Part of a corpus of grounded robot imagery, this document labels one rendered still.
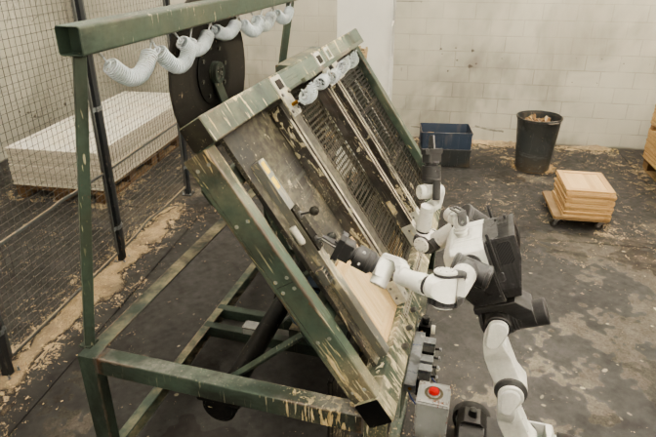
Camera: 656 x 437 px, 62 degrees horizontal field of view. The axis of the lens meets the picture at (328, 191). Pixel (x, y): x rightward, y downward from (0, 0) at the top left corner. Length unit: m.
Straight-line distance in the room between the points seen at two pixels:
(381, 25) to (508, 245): 4.13
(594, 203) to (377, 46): 2.66
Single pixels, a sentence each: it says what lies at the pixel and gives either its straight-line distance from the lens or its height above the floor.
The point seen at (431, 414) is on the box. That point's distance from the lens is 2.18.
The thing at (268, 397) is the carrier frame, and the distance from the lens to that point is 2.36.
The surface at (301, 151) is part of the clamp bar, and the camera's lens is 2.42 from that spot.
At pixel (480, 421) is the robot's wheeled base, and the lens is 3.16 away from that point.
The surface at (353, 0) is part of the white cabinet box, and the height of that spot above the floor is 1.92.
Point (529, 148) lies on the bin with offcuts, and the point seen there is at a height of 0.31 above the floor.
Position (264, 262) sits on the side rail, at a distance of 1.97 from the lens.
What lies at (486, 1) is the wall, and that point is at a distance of 7.46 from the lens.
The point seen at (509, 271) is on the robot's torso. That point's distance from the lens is 2.32.
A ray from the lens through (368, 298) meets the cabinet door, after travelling 2.43.
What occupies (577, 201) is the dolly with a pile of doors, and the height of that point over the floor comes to 0.30.
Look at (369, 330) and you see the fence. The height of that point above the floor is 1.01.
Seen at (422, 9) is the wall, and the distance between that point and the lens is 7.43.
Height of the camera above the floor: 2.43
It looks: 24 degrees down
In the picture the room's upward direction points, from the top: straight up
